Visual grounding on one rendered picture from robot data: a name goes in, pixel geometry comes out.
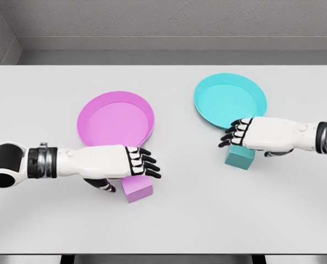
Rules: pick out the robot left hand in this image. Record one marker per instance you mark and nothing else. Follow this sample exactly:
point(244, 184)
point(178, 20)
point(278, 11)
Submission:
point(111, 162)

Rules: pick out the pink plate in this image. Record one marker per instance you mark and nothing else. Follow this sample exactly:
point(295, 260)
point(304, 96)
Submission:
point(116, 118)

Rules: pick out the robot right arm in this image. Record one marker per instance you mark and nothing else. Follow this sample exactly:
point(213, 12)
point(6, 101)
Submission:
point(317, 136)

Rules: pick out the cyan plate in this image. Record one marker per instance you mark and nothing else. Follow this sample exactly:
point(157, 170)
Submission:
point(226, 101)

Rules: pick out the pink block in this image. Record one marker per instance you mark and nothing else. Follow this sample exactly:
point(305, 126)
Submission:
point(138, 188)

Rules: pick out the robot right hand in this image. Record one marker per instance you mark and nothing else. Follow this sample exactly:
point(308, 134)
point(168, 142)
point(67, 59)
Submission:
point(265, 134)

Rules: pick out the cyan block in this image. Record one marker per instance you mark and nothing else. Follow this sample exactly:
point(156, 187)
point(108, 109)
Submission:
point(238, 159)

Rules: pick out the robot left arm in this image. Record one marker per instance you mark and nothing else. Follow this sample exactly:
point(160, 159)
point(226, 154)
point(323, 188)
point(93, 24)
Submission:
point(42, 165)

